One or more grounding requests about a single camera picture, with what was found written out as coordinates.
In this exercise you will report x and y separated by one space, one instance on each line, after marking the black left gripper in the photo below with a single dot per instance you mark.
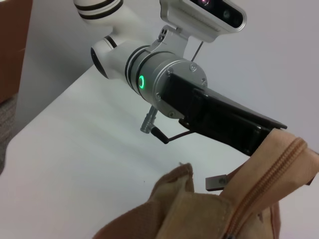
211 117

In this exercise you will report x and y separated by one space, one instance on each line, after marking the khaki canvas food bag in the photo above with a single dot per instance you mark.
199 214

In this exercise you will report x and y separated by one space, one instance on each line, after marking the small grey rectangular tag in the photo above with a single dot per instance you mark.
215 181

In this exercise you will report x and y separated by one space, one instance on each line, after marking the brown wooden cabinet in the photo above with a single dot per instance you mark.
12 49

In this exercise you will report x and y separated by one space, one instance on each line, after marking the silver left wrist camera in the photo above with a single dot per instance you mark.
199 20

